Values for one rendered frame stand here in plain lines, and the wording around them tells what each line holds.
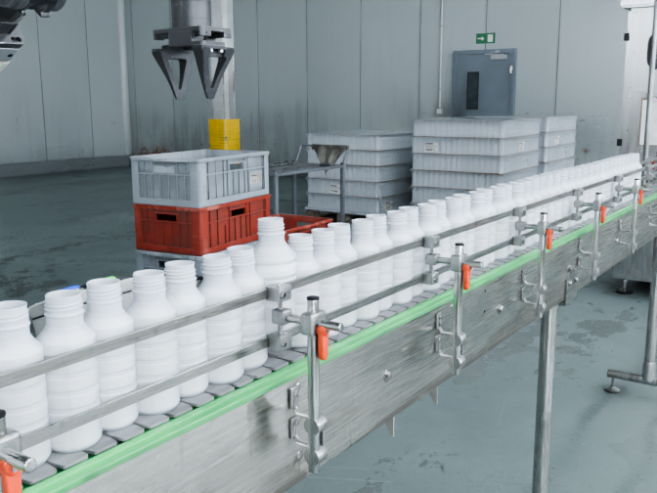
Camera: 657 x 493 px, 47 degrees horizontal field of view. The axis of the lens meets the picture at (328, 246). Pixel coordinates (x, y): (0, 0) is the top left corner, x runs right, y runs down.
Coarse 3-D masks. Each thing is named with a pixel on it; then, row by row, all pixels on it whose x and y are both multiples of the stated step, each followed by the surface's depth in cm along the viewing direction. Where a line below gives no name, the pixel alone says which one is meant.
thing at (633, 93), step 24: (624, 0) 502; (648, 0) 494; (648, 24) 499; (648, 48) 501; (648, 72) 504; (624, 96) 518; (624, 120) 519; (624, 144) 520; (624, 264) 533; (648, 264) 523; (624, 288) 542
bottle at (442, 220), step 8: (432, 200) 151; (440, 200) 151; (440, 208) 149; (440, 216) 149; (440, 224) 148; (448, 224) 149; (448, 240) 149; (448, 248) 150; (448, 256) 150; (448, 272) 151; (448, 280) 151
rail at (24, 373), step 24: (504, 216) 170; (360, 264) 120; (192, 312) 90; (216, 312) 93; (336, 312) 116; (120, 336) 81; (144, 336) 84; (48, 360) 74; (72, 360) 76; (216, 360) 94; (0, 384) 70; (168, 384) 88; (96, 408) 79; (120, 408) 82; (48, 432) 75
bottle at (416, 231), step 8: (400, 208) 140; (408, 208) 142; (416, 208) 140; (408, 216) 139; (416, 216) 140; (408, 224) 139; (416, 224) 140; (416, 232) 139; (416, 248) 139; (416, 256) 140; (416, 264) 140; (416, 272) 140; (416, 288) 141
